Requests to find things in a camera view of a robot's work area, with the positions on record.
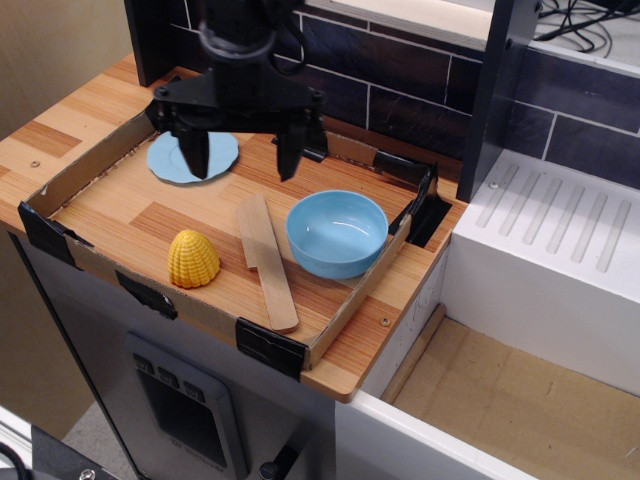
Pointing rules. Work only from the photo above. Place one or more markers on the light blue scalloped plate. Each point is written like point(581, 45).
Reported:
point(167, 162)

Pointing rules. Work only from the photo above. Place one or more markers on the yellow toy corn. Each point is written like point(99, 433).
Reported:
point(193, 260)

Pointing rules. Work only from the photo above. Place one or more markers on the grey toy oven front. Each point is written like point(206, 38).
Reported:
point(182, 403)

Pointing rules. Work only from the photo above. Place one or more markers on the wooden toy knife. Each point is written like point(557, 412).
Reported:
point(262, 254)

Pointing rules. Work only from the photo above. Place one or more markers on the light blue plastic bowl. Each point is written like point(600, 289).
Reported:
point(336, 234)

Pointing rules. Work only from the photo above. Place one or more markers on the white toy sink basin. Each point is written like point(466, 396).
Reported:
point(519, 358)

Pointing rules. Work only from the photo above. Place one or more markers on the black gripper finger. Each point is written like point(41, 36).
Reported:
point(194, 146)
point(290, 146)

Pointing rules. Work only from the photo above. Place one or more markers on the dark grey vertical post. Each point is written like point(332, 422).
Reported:
point(511, 30)

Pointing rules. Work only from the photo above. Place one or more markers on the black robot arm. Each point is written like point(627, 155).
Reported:
point(248, 26)

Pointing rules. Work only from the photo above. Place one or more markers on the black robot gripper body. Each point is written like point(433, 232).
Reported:
point(240, 91)

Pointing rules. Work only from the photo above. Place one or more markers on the taped cardboard tray border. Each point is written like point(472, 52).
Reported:
point(108, 213)

